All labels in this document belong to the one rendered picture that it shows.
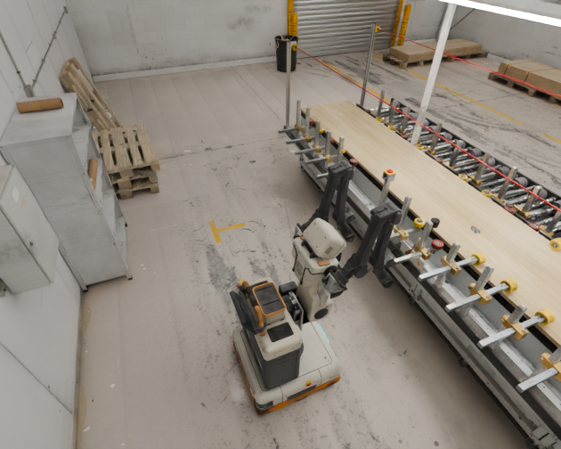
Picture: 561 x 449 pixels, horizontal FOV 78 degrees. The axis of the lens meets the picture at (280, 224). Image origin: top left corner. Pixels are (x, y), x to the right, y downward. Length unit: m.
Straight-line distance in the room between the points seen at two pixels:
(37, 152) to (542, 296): 3.49
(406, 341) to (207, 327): 1.71
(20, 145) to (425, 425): 3.40
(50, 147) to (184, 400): 2.06
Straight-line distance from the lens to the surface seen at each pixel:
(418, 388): 3.08
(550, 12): 2.32
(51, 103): 3.38
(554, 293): 2.82
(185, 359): 3.10
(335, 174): 1.99
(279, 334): 2.16
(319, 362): 2.69
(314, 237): 1.94
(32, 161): 3.02
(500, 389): 3.13
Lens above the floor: 2.66
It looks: 41 degrees down
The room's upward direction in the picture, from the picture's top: straight up
